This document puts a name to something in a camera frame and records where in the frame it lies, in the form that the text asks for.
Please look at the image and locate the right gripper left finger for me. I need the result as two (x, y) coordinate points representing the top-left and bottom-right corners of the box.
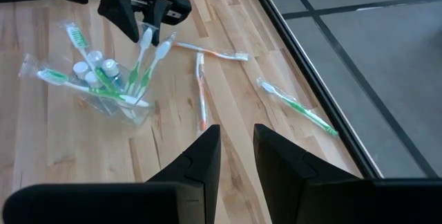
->
(1, 124), (222, 224)

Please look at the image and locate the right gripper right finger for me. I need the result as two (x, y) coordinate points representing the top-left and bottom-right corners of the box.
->
(253, 123), (442, 224)

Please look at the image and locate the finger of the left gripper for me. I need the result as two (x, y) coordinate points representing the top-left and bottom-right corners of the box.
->
(142, 0), (173, 48)
(97, 0), (141, 44)

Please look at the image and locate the orange toothbrush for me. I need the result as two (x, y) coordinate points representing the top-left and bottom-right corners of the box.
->
(172, 40), (249, 62)
(195, 51), (209, 132)

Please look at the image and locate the clear acrylic organizer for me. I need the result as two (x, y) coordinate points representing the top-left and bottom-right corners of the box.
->
(68, 49), (155, 128)

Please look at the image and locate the black aluminium rig frame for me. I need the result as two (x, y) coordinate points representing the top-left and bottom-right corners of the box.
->
(0, 0), (384, 180)

